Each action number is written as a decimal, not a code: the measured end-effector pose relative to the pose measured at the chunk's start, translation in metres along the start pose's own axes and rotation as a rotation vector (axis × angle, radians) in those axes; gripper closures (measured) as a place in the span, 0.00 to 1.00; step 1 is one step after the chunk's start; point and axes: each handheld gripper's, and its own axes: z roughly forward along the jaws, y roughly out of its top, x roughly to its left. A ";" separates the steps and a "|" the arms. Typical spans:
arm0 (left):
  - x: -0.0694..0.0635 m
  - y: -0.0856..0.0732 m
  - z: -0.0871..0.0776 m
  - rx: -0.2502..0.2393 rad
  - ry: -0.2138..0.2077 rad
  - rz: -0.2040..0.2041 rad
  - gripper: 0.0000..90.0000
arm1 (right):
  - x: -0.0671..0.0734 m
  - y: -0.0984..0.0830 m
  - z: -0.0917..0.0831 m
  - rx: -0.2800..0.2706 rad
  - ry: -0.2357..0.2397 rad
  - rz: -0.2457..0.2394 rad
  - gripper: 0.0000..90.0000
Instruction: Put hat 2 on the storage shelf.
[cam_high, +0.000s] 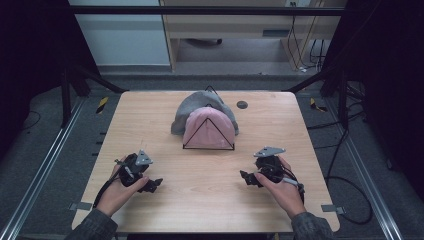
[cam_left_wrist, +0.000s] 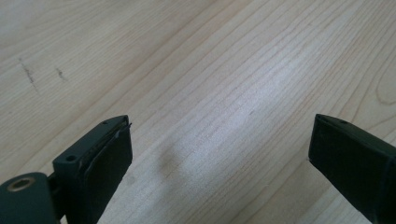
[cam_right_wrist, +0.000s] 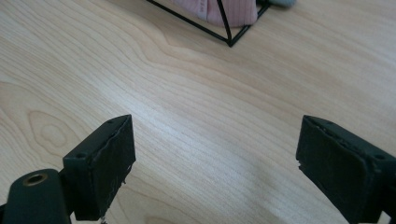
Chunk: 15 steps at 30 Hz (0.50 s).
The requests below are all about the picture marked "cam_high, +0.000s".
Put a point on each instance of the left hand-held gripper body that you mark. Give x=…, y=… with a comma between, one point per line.
x=131, y=171

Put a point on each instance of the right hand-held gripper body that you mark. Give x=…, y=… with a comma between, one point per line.
x=270, y=168

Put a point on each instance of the pink beanie hat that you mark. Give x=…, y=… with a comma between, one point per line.
x=208, y=135

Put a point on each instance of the grey beanie hat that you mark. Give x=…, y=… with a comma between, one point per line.
x=193, y=103

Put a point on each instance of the person's left hand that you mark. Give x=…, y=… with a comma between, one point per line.
x=115, y=196

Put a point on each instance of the person's right hand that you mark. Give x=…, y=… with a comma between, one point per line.
x=286, y=196

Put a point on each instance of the round grey table grommet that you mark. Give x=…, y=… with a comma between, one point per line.
x=242, y=105

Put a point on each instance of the black metal stand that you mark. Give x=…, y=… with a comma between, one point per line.
x=65, y=100
x=343, y=100

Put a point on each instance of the white cabinet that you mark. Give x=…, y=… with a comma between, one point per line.
x=123, y=40

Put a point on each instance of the dark curtain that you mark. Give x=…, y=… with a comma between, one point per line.
x=30, y=50
x=390, y=66

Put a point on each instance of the grey table bracket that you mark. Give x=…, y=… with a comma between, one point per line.
x=80, y=206
x=331, y=208

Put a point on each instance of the aluminium floor rail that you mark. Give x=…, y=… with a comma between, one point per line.
x=43, y=166
x=366, y=180

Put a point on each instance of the black horizontal frame bar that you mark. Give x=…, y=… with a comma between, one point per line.
x=200, y=10

